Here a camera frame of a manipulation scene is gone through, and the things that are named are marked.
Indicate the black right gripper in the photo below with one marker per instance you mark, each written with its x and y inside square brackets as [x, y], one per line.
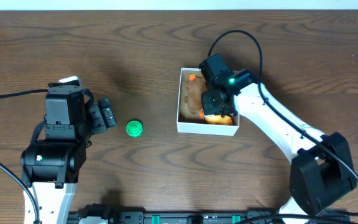
[208, 107]

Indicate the orange rubber duck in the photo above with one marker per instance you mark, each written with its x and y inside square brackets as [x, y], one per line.
[216, 119]

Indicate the green ball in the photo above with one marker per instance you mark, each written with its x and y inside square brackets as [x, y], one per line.
[134, 128]

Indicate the brown plush bear with orange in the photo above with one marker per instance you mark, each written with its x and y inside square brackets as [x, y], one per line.
[191, 106]

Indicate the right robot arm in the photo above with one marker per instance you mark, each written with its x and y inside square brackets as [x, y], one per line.
[321, 170]

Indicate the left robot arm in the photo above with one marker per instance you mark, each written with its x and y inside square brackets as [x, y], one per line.
[51, 164]

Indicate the white cardboard box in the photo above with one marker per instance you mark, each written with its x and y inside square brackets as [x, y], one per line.
[196, 125]

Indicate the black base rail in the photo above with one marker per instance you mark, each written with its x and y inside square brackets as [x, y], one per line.
[98, 213]

